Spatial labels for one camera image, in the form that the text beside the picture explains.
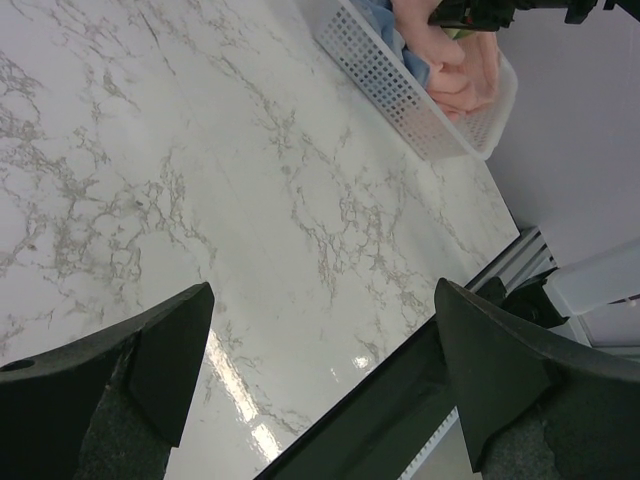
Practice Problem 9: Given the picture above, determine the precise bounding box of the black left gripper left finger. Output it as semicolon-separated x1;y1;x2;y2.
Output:
1;282;214;479

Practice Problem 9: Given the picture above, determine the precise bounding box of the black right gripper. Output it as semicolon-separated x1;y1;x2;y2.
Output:
428;0;515;32

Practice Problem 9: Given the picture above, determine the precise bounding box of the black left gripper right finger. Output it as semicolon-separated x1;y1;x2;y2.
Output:
435;279;639;479

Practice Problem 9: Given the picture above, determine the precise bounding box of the pink towel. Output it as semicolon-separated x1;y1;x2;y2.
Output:
391;0;501;122

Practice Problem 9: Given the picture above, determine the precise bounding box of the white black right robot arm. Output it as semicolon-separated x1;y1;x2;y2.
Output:
429;0;597;32

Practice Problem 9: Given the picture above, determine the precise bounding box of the blue towel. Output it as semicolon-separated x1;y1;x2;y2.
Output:
352;0;430;87

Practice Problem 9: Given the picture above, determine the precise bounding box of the white perforated plastic basket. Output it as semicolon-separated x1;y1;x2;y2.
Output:
313;1;518;161

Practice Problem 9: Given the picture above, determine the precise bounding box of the aluminium frame rail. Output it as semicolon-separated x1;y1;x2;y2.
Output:
466;227;556;293

